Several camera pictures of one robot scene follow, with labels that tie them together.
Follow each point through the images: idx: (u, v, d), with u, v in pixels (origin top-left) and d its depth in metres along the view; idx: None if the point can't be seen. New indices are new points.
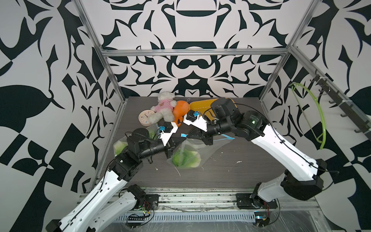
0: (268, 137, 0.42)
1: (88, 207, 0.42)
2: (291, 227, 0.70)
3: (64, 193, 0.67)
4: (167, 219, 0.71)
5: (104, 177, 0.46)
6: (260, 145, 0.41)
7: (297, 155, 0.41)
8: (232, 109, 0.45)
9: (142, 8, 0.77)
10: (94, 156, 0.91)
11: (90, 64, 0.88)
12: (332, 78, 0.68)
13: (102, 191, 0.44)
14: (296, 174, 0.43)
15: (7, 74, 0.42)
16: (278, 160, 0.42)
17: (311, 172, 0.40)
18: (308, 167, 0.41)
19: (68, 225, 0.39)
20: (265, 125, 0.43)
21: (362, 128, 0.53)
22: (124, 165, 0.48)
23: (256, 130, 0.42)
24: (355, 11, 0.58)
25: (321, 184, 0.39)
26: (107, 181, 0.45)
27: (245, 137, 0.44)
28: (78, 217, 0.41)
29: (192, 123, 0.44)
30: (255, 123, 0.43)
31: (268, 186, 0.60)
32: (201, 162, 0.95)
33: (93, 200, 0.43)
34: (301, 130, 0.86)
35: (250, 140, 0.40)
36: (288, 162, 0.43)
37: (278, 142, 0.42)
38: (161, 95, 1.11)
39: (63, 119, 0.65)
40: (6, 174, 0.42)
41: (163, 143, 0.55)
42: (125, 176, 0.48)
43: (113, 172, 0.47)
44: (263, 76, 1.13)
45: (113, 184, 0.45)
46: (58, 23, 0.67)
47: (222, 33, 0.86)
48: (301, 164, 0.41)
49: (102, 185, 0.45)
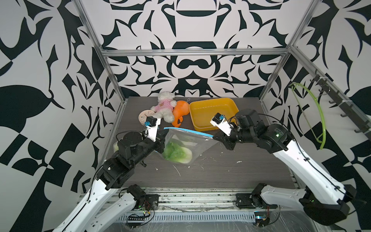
0: (293, 152, 0.42)
1: (78, 218, 0.40)
2: (291, 227, 0.70)
3: (64, 194, 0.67)
4: (167, 220, 0.71)
5: (91, 187, 0.43)
6: (282, 159, 0.45)
7: (322, 176, 0.40)
8: (256, 121, 0.47)
9: (142, 8, 0.77)
10: (94, 156, 0.91)
11: (90, 64, 0.88)
12: (332, 78, 0.68)
13: (90, 202, 0.42)
14: (319, 195, 0.41)
15: (7, 74, 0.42)
16: (301, 177, 0.43)
17: (337, 195, 0.38)
18: (334, 190, 0.39)
19: None
20: (290, 140, 0.44)
21: (362, 128, 0.53)
22: (112, 172, 0.44)
23: (279, 144, 0.42)
24: (355, 11, 0.58)
25: (347, 210, 0.37)
26: (94, 191, 0.43)
27: (266, 148, 0.45)
28: (67, 229, 0.40)
29: (217, 124, 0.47)
30: (279, 137, 0.43)
31: (280, 194, 0.57)
32: (202, 162, 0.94)
33: (82, 211, 0.41)
34: (301, 130, 0.86)
35: (272, 153, 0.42)
36: (311, 181, 0.41)
37: (302, 160, 0.42)
38: (161, 95, 1.11)
39: (63, 119, 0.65)
40: (6, 174, 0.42)
41: (152, 139, 0.55)
42: (113, 184, 0.44)
43: (101, 181, 0.44)
44: (263, 76, 1.13)
45: (102, 194, 0.42)
46: (58, 23, 0.67)
47: (222, 33, 0.86)
48: (324, 185, 0.39)
49: (90, 196, 0.42)
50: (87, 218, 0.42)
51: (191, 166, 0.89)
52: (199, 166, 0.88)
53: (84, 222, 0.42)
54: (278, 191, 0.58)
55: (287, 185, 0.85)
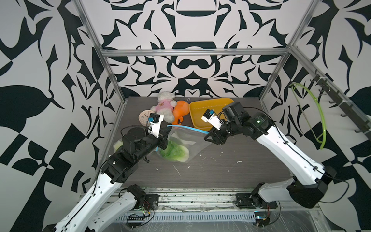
0: (272, 136, 0.45)
1: (82, 211, 0.41)
2: (291, 227, 0.70)
3: (64, 193, 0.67)
4: (167, 220, 0.71)
5: (96, 181, 0.44)
6: (264, 144, 0.48)
7: (301, 157, 0.42)
8: (240, 111, 0.52)
9: (142, 8, 0.77)
10: (94, 156, 0.91)
11: (90, 64, 0.88)
12: (332, 78, 0.68)
13: (95, 195, 0.42)
14: (299, 177, 0.43)
15: (7, 74, 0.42)
16: (283, 161, 0.46)
17: (315, 175, 0.40)
18: (312, 170, 0.41)
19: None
20: (270, 126, 0.47)
21: (362, 128, 0.53)
22: (117, 167, 0.45)
23: (260, 129, 0.46)
24: (355, 11, 0.58)
25: (324, 190, 0.38)
26: (100, 184, 0.43)
27: (250, 135, 0.50)
28: (72, 223, 0.40)
29: (207, 120, 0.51)
30: (260, 123, 0.47)
31: (273, 187, 0.58)
32: (202, 162, 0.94)
33: (88, 205, 0.41)
34: (301, 130, 0.86)
35: (256, 139, 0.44)
36: (291, 163, 0.44)
37: (281, 143, 0.44)
38: (161, 95, 1.11)
39: (63, 119, 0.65)
40: (6, 174, 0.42)
41: (155, 135, 0.55)
42: (119, 178, 0.45)
43: (107, 174, 0.44)
44: (263, 76, 1.13)
45: (107, 188, 0.43)
46: (58, 23, 0.67)
47: (222, 33, 0.86)
48: (303, 166, 0.41)
49: (95, 189, 0.43)
50: (92, 213, 0.43)
51: (191, 166, 0.89)
52: (199, 166, 0.88)
53: (88, 217, 0.42)
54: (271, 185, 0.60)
55: None
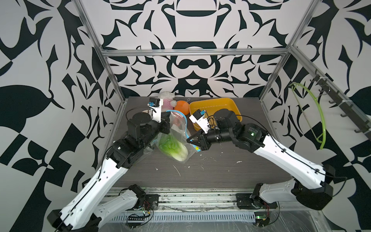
0: (269, 145, 0.44)
1: (87, 195, 0.40)
2: (291, 227, 0.70)
3: (64, 194, 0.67)
4: (167, 219, 0.71)
5: (101, 166, 0.43)
6: (264, 155, 0.47)
7: (300, 163, 0.42)
8: (235, 122, 0.47)
9: (142, 8, 0.77)
10: (94, 156, 0.91)
11: (90, 64, 0.88)
12: (332, 78, 0.68)
13: (100, 180, 0.41)
14: (305, 182, 0.43)
15: (7, 74, 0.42)
16: (285, 168, 0.45)
17: (319, 179, 0.40)
18: (314, 173, 0.41)
19: (68, 215, 0.38)
20: (264, 136, 0.46)
21: (362, 128, 0.53)
22: (122, 152, 0.44)
23: (256, 142, 0.44)
24: (355, 11, 0.58)
25: (331, 192, 0.38)
26: (106, 169, 0.42)
27: (247, 148, 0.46)
28: (78, 207, 0.39)
29: (196, 120, 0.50)
30: (254, 136, 0.45)
31: (277, 189, 0.57)
32: (202, 162, 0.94)
33: (92, 190, 0.40)
34: (300, 130, 0.86)
35: (253, 151, 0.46)
36: (293, 170, 0.43)
37: (279, 152, 0.44)
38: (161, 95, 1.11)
39: (63, 119, 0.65)
40: (6, 174, 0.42)
41: (157, 119, 0.55)
42: (124, 164, 0.44)
43: (111, 160, 0.43)
44: (263, 76, 1.13)
45: (112, 172, 0.42)
46: (58, 23, 0.67)
47: (222, 33, 0.86)
48: (305, 171, 0.41)
49: (100, 174, 0.42)
50: (97, 197, 0.42)
51: (191, 166, 0.89)
52: (199, 166, 0.88)
53: (94, 201, 0.41)
54: (275, 188, 0.58)
55: None
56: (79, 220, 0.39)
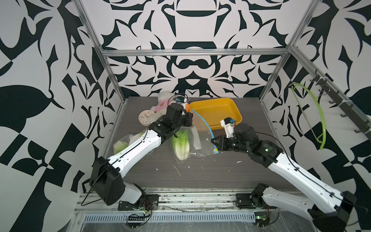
0: (283, 162, 0.48)
1: (134, 150, 0.48)
2: (291, 227, 0.70)
3: (64, 193, 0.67)
4: (167, 219, 0.71)
5: (146, 133, 0.53)
6: (277, 172, 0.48)
7: (313, 183, 0.43)
8: (252, 137, 0.53)
9: (142, 8, 0.77)
10: (94, 156, 0.91)
11: (90, 64, 0.88)
12: (332, 78, 0.68)
13: (145, 141, 0.51)
14: (320, 205, 0.42)
15: (7, 74, 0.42)
16: (299, 188, 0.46)
17: (334, 202, 0.40)
18: (329, 196, 0.41)
19: (117, 161, 0.44)
20: (279, 153, 0.49)
21: (362, 128, 0.53)
22: (161, 127, 0.56)
23: (270, 158, 0.48)
24: (355, 11, 0.58)
25: (346, 218, 0.38)
26: (149, 136, 0.53)
27: (261, 163, 0.50)
28: (125, 157, 0.46)
29: (224, 124, 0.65)
30: (268, 151, 0.50)
31: (288, 201, 0.55)
32: (202, 162, 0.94)
33: (138, 146, 0.49)
34: (301, 130, 0.86)
35: (267, 167, 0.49)
36: (306, 190, 0.44)
37: (292, 170, 0.46)
38: (161, 95, 1.11)
39: (63, 119, 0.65)
40: (5, 174, 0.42)
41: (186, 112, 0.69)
42: (162, 136, 0.56)
43: (153, 131, 0.54)
44: (263, 76, 1.13)
45: (153, 137, 0.53)
46: (58, 23, 0.67)
47: (222, 33, 0.86)
48: (319, 192, 0.42)
49: (145, 138, 0.52)
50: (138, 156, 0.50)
51: (191, 166, 0.89)
52: (199, 166, 0.88)
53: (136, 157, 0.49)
54: (284, 197, 0.57)
55: (286, 185, 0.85)
56: (124, 166, 0.45)
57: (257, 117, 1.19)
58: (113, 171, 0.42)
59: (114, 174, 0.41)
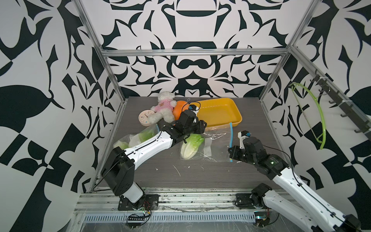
0: (287, 176, 0.50)
1: (148, 147, 0.51)
2: (291, 227, 0.70)
3: (64, 194, 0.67)
4: (167, 219, 0.71)
5: (159, 135, 0.56)
6: (281, 185, 0.52)
7: (315, 200, 0.45)
8: (259, 149, 0.57)
9: (142, 8, 0.77)
10: (94, 156, 0.91)
11: (90, 64, 0.88)
12: (332, 78, 0.68)
13: (158, 140, 0.54)
14: (321, 224, 0.43)
15: (7, 74, 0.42)
16: (301, 204, 0.48)
17: (333, 221, 0.41)
18: (329, 214, 0.42)
19: (132, 153, 0.47)
20: (284, 167, 0.52)
21: (362, 128, 0.53)
22: (173, 131, 0.60)
23: (274, 171, 0.51)
24: (355, 11, 0.58)
25: None
26: (162, 136, 0.56)
27: (265, 174, 0.54)
28: (140, 151, 0.48)
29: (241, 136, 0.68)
30: (273, 164, 0.53)
31: (290, 209, 0.55)
32: (202, 162, 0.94)
33: (152, 144, 0.52)
34: (301, 130, 0.86)
35: (272, 180, 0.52)
36: (308, 206, 0.46)
37: (296, 184, 0.48)
38: (161, 95, 1.11)
39: (63, 119, 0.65)
40: (5, 174, 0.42)
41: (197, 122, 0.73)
42: (173, 139, 0.60)
43: (166, 133, 0.58)
44: (263, 76, 1.13)
45: (166, 138, 0.56)
46: (58, 23, 0.67)
47: (222, 33, 0.86)
48: (319, 210, 0.43)
49: (158, 137, 0.55)
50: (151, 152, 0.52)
51: (191, 166, 0.89)
52: (199, 166, 0.88)
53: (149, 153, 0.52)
54: (287, 206, 0.57)
55: None
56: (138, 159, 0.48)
57: (257, 117, 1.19)
58: (129, 161, 0.44)
59: (128, 165, 0.43)
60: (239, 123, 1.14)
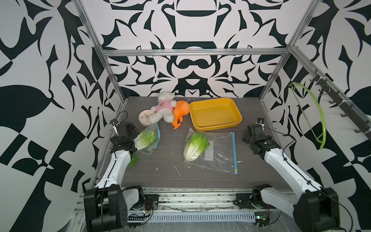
0: (275, 152, 0.56)
1: (115, 169, 0.49)
2: (291, 227, 0.70)
3: (64, 193, 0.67)
4: (167, 219, 0.71)
5: (115, 154, 0.56)
6: (271, 163, 0.56)
7: (295, 171, 0.48)
8: (259, 132, 0.65)
9: (142, 8, 0.77)
10: (94, 156, 0.91)
11: (90, 64, 0.88)
12: (332, 78, 0.68)
13: (118, 158, 0.54)
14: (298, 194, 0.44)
15: (7, 74, 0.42)
16: (287, 180, 0.50)
17: (306, 186, 0.44)
18: (305, 182, 0.45)
19: (107, 181, 0.45)
20: (276, 147, 0.58)
21: (362, 128, 0.53)
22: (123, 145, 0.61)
23: (264, 148, 0.58)
24: (355, 11, 0.58)
25: (311, 197, 0.41)
26: (118, 154, 0.56)
27: (258, 152, 0.61)
28: (111, 176, 0.46)
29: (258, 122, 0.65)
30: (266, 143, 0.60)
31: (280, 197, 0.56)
32: (202, 162, 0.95)
33: (117, 165, 0.51)
34: (301, 130, 0.86)
35: (264, 159, 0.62)
36: (289, 177, 0.48)
37: (281, 159, 0.53)
38: (161, 95, 1.11)
39: (63, 119, 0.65)
40: (6, 174, 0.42)
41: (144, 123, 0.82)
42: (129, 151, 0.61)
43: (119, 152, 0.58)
44: (263, 76, 1.13)
45: (123, 154, 0.56)
46: (58, 23, 0.67)
47: (222, 33, 0.86)
48: (296, 178, 0.46)
49: (117, 156, 0.55)
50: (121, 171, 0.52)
51: (191, 166, 0.89)
52: (199, 166, 0.88)
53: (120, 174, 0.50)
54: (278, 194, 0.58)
55: (286, 185, 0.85)
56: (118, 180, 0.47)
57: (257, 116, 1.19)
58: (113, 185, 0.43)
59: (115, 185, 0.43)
60: (239, 123, 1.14)
